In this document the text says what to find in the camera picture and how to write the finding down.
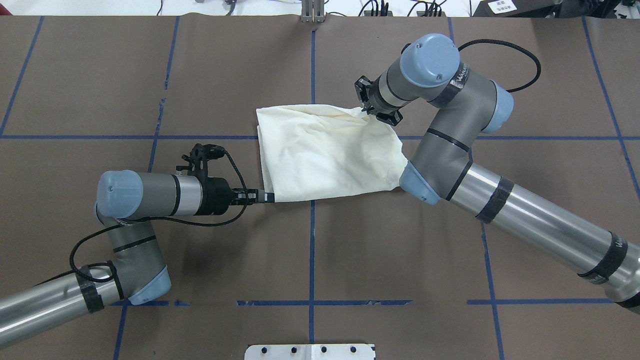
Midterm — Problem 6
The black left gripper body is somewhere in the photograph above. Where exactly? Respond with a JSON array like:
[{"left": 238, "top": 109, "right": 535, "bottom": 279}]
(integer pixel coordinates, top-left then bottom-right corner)
[{"left": 176, "top": 143, "right": 261, "bottom": 215}]

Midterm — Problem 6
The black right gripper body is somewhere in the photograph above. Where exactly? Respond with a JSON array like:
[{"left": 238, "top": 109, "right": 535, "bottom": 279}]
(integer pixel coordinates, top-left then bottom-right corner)
[{"left": 354, "top": 76, "right": 403, "bottom": 126}]

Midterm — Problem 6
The black box with label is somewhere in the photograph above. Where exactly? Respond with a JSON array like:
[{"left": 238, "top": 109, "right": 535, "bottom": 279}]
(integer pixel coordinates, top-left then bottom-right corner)
[{"left": 471, "top": 0, "right": 563, "bottom": 18}]

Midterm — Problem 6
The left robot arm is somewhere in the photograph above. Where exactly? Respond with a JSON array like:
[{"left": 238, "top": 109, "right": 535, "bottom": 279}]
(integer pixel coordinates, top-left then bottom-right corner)
[{"left": 0, "top": 143, "right": 275, "bottom": 349}]

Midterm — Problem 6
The aluminium frame post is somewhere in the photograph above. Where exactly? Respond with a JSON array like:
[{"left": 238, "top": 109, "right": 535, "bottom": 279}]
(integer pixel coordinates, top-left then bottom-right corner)
[{"left": 301, "top": 0, "right": 326, "bottom": 23}]

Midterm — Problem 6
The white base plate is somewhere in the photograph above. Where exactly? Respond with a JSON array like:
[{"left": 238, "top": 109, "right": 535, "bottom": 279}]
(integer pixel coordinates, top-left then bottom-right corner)
[{"left": 244, "top": 343, "right": 377, "bottom": 360}]

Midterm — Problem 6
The white long-sleeve cat shirt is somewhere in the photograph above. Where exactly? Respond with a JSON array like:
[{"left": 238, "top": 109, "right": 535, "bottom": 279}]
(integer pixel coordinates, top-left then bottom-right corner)
[{"left": 256, "top": 104, "right": 408, "bottom": 203}]

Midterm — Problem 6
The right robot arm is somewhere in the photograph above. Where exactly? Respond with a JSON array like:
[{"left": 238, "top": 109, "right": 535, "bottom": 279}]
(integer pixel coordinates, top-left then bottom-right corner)
[{"left": 354, "top": 33, "right": 640, "bottom": 313}]

